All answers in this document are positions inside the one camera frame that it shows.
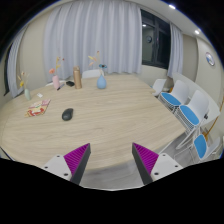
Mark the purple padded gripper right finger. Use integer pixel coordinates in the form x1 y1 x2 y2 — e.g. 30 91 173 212
132 143 182 185

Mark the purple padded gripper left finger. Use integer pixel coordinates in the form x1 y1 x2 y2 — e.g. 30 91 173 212
42 143 91 185

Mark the black computer mouse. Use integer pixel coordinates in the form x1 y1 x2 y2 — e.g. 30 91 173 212
62 108 73 121

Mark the white chair blue cushion near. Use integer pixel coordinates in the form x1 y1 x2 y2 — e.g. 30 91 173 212
193 134 221 161

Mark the white chair blue cushion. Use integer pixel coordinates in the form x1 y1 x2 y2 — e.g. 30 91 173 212
193 134 221 161
158 80 189 113
174 90 209 150

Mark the white chair blue cushion middle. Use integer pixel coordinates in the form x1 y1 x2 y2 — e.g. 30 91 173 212
174 90 209 150

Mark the white chair blue cushion far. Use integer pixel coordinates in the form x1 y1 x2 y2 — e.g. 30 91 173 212
158 80 189 113

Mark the white chair far right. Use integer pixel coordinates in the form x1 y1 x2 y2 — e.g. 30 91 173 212
153 79 166 96

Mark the black small device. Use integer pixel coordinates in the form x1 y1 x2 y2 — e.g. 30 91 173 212
66 81 75 87

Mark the blue ceramic vase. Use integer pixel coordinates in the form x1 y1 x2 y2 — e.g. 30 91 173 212
97 64 107 89

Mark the pink vase with flowers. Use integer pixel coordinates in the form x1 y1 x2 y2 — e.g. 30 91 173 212
49 56 64 90

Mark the white chair behind table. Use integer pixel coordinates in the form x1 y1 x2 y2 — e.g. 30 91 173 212
82 69 101 79

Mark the left white curtain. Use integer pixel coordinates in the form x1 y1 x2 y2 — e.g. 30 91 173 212
7 28 26 98

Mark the tan cylindrical bottle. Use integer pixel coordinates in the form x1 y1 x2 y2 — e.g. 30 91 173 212
73 66 82 89

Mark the green vase with dried flowers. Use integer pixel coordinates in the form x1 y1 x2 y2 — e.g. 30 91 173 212
17 71 31 100

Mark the right white curtain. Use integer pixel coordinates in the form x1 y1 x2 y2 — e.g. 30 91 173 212
167 23 183 78

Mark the large white curtain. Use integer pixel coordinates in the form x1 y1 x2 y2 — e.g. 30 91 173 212
43 0 142 79

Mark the dark window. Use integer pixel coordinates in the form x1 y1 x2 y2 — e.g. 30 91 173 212
141 10 171 69

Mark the round wall clock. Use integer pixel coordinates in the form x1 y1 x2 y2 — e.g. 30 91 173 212
205 52 215 66

